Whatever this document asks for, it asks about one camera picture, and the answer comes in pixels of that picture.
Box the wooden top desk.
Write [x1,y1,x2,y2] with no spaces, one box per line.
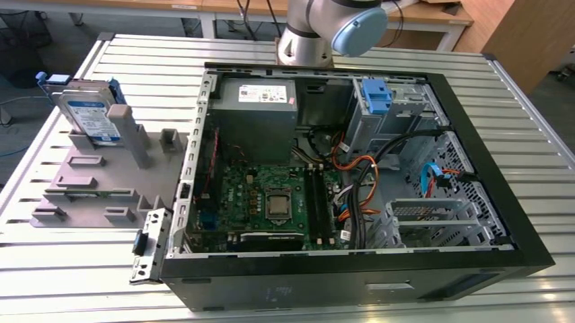
[384,0,474,52]

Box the black graphics card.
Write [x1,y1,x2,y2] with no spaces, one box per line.
[234,231,306,252]

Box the metal drive cage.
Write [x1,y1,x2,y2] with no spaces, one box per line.
[345,77,449,159]

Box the grey parts rack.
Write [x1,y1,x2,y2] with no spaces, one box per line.
[29,104,192,229]

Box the orange wire bundle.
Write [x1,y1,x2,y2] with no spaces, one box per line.
[330,134,382,229]

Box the yellow black wire bundle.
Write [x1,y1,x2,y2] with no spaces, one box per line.
[289,144,326,166]

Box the grey power supply unit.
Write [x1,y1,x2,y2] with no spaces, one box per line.
[209,77,300,166]

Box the green motherboard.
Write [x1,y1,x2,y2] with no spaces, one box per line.
[185,163,356,252]

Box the hard disk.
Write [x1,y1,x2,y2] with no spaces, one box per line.
[34,71,129,148]

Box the thin red wire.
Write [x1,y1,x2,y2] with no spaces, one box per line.
[200,129,221,201]

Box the thick black cable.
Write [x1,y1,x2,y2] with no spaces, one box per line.
[348,129,449,250]
[352,129,449,250]

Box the orange wire black plug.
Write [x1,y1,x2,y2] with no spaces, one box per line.
[428,170,476,198]

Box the metal expansion slot bracket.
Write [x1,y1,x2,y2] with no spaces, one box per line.
[127,207,174,286]

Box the black PC case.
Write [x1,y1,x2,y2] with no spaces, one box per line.
[158,61,557,312]

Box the metal disk bay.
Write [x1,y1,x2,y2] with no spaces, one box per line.
[384,197,494,250]

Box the chair caster base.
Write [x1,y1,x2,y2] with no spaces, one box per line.
[554,50,575,81]

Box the black round bin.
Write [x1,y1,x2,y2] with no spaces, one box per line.
[0,9,50,89]

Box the blue wire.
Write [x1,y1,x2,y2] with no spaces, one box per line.
[421,161,457,199]

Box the silver CPU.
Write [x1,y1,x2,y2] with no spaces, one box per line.
[268,196,292,216]

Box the blue drive latch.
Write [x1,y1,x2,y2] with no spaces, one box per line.
[361,79,392,115]

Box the CPU socket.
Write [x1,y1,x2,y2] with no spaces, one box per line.
[262,188,297,227]

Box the white frame desk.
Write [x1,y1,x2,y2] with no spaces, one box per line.
[0,0,288,40]

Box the green RAM stick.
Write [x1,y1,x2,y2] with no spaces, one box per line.
[61,190,118,197]

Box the pale blue floor cable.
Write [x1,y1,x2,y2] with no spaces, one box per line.
[0,96,50,159]

